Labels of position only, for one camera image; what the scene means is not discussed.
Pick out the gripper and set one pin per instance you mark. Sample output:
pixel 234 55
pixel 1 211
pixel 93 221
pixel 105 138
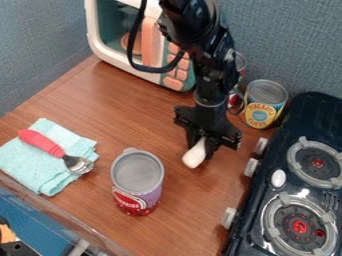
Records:
pixel 209 120

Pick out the white toy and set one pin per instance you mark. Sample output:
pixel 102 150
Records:
pixel 194 157

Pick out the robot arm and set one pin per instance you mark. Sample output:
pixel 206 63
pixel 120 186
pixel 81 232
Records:
pixel 200 30

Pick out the yellow label can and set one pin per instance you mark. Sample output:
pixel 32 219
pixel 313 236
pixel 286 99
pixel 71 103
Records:
pixel 262 106

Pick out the red and purple can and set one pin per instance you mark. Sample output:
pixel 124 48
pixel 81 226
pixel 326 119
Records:
pixel 137 186

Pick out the toy stove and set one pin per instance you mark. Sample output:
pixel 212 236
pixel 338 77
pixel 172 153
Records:
pixel 302 186

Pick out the toy microwave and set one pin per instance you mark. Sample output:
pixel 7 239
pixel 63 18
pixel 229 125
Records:
pixel 111 36

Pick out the light blue cloth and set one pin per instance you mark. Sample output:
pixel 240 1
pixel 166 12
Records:
pixel 31 163

